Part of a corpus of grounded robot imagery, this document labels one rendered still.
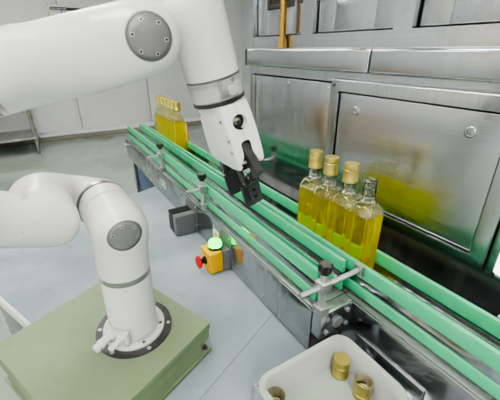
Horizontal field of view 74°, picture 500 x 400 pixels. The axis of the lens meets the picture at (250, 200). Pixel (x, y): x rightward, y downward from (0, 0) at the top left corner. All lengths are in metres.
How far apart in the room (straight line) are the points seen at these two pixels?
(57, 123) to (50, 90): 6.05
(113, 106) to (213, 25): 6.09
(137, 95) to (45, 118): 1.53
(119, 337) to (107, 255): 0.20
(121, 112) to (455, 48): 6.08
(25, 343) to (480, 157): 0.97
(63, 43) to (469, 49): 0.66
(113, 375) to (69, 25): 0.59
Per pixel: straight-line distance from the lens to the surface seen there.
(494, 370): 0.70
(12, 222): 0.57
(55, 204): 0.58
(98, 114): 6.48
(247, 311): 0.93
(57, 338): 0.84
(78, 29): 0.38
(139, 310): 0.71
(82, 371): 0.77
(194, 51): 0.45
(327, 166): 0.79
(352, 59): 0.93
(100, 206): 0.61
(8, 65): 0.42
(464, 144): 0.77
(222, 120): 0.45
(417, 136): 0.82
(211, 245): 1.03
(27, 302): 1.14
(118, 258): 0.62
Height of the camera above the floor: 1.39
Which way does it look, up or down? 24 degrees down
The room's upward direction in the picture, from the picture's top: straight up
